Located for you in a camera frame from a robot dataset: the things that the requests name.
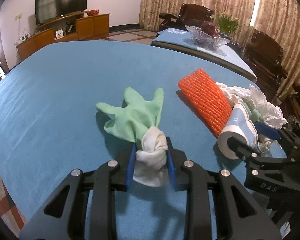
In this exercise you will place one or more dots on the dark wooden armchair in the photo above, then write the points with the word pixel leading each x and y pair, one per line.
pixel 189 14
pixel 264 56

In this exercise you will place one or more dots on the green potted plant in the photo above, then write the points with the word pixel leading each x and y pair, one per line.
pixel 227 24

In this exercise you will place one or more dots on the orange foam fruit net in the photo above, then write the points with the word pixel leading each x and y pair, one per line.
pixel 207 98

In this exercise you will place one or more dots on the black flat television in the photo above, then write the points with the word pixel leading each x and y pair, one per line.
pixel 46 10

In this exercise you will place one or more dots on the blue far tablecloth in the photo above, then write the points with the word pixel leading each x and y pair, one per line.
pixel 181 41

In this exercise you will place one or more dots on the dark wooden left armchair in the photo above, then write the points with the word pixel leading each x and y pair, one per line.
pixel 189 14

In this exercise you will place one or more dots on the green rubber glove white cuff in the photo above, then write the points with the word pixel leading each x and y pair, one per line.
pixel 138 122

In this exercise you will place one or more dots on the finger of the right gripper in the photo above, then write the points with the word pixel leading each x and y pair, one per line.
pixel 240 150
pixel 267 131

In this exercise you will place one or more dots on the blue near tablecloth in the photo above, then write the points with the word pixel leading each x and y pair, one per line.
pixel 49 124

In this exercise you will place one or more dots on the red apples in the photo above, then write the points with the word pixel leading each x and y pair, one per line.
pixel 209 28

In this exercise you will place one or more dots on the dark wooden right armchair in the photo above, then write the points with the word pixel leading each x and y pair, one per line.
pixel 264 56

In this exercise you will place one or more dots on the white tissue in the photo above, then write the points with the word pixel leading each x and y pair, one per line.
pixel 255 99

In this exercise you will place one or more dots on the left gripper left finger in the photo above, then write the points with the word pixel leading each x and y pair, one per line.
pixel 83 198

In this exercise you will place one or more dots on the blue tablecloth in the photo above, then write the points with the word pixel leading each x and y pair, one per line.
pixel 49 124
pixel 181 41

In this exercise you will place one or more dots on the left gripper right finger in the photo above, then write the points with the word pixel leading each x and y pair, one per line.
pixel 238 215

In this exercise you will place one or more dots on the glass fruit bowl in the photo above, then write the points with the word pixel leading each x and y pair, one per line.
pixel 205 40

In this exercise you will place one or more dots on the wooden tv cabinet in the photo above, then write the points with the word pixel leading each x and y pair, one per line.
pixel 81 28

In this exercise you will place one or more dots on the dark wooden sofa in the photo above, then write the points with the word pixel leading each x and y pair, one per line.
pixel 290 107

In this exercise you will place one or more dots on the beige patterned curtains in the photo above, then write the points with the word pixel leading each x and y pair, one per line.
pixel 279 19

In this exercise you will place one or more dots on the red bowl on cabinet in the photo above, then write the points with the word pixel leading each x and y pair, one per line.
pixel 94 12

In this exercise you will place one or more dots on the blue white paper cup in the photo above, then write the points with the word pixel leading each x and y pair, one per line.
pixel 239 126

